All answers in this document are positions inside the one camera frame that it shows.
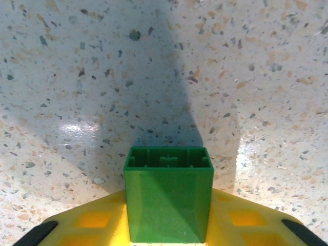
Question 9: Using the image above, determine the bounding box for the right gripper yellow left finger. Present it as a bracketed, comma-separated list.
[15, 190, 134, 246]

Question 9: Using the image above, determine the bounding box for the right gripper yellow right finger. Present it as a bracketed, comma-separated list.
[204, 189, 326, 246]

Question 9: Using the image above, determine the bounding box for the green lego brick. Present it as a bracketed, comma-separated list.
[123, 146, 215, 243]

